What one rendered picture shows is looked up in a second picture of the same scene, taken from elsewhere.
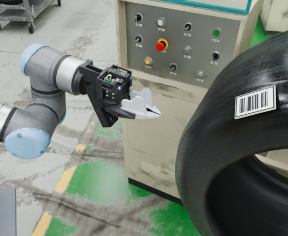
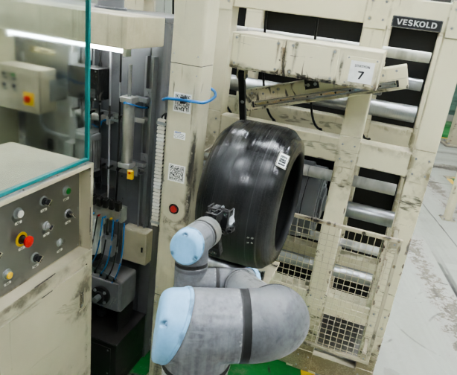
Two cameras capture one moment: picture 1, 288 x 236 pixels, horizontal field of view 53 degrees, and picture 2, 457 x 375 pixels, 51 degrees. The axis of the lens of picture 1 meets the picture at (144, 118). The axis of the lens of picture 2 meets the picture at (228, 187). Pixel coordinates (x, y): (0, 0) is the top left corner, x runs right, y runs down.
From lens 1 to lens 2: 1.61 m
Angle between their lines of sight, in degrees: 83
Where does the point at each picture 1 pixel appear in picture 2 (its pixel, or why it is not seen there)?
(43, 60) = (206, 231)
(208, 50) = (62, 213)
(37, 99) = (209, 271)
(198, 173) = (275, 210)
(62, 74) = (217, 228)
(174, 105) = (54, 297)
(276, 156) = not seen: hidden behind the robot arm
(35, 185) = not seen: outside the picture
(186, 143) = (266, 204)
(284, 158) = not seen: hidden behind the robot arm
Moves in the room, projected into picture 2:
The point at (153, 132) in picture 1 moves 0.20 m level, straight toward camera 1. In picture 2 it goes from (36, 364) to (91, 367)
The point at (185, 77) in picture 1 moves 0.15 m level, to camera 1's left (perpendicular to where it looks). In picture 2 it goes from (47, 259) to (36, 282)
